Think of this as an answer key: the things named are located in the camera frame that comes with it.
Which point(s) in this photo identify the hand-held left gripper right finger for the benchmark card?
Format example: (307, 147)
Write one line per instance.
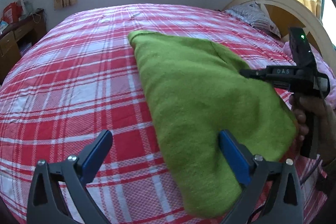
(233, 158)

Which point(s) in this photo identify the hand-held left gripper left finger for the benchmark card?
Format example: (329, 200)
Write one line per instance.
(95, 158)

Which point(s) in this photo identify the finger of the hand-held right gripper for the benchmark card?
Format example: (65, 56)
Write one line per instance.
(252, 73)

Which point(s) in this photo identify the green knit sweater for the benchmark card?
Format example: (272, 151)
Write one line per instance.
(197, 95)

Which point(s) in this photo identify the person's right forearm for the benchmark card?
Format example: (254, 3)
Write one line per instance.
(328, 140)

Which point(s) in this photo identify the person's right hand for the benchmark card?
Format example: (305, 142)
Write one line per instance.
(312, 106)

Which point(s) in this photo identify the striped pillow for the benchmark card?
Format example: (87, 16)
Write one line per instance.
(254, 15)

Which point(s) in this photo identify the red plaid bed sheet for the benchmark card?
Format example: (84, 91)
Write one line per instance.
(65, 82)

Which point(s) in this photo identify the brown wooden desk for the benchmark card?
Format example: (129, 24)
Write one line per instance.
(10, 48)

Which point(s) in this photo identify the red gift box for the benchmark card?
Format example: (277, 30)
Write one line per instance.
(11, 12)

